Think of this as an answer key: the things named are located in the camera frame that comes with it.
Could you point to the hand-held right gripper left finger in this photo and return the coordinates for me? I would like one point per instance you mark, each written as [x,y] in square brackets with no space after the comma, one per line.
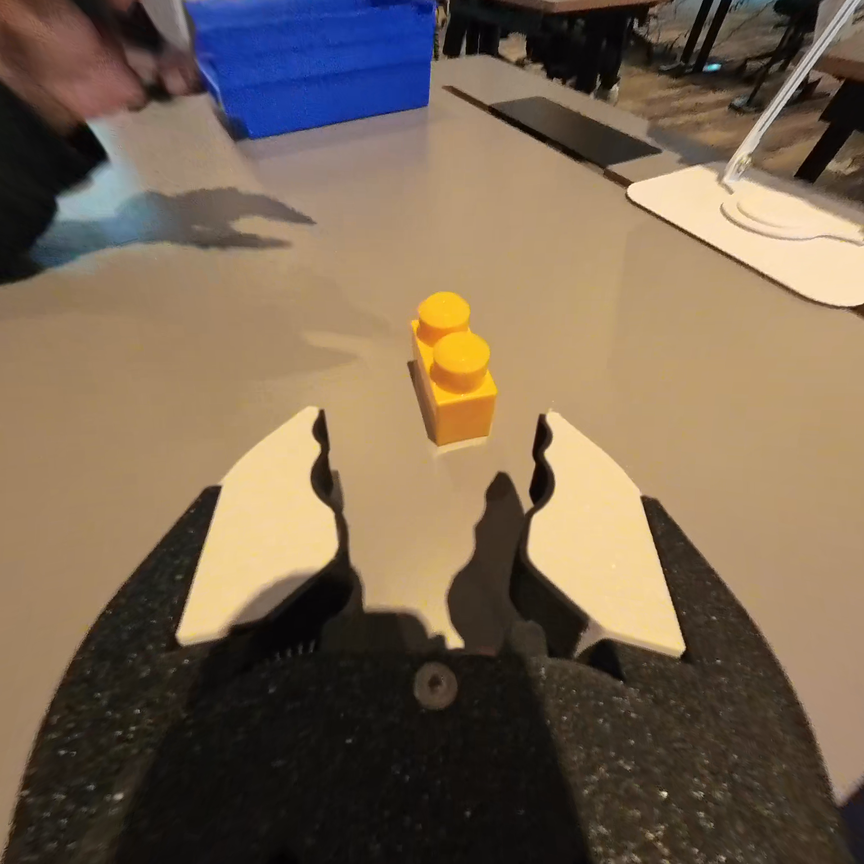
[263,526]

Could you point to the person's left hand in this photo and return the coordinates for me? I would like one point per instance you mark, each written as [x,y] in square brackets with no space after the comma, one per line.
[61,61]

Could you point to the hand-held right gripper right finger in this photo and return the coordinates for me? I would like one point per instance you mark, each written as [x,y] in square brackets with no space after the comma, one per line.
[594,540]

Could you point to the dark wooden desk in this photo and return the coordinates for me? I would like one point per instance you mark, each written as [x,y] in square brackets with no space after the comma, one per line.
[827,135]

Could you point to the white desk lamp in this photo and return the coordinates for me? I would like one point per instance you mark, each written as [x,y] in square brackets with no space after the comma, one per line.
[688,202]

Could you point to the black flat pad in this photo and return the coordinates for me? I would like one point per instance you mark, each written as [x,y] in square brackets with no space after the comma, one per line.
[574,128]

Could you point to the yellow mega block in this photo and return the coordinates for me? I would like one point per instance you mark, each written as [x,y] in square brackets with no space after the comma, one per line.
[459,398]

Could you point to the person's left forearm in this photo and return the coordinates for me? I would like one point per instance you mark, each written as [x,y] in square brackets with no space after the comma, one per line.
[27,189]

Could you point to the blue plastic bin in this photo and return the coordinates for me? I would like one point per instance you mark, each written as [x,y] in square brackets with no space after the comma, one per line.
[324,67]

